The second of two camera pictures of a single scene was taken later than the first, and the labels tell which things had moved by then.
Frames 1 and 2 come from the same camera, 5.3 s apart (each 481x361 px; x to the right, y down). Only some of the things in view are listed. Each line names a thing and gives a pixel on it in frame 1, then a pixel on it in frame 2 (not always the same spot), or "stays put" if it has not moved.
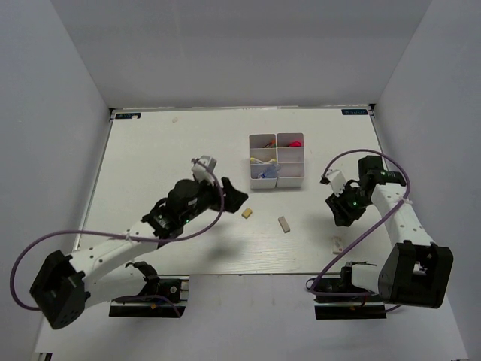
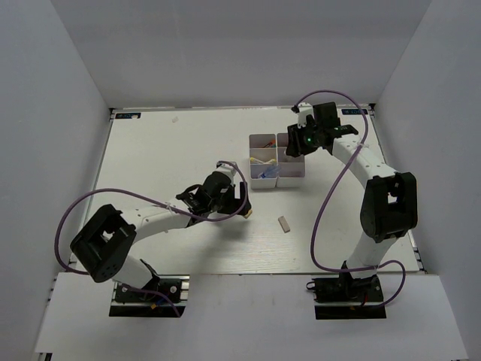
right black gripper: (337, 205) -> (295, 148)
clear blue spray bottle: (270, 172) stays put
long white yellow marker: (254, 159) stays put
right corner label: (354, 111) stays put
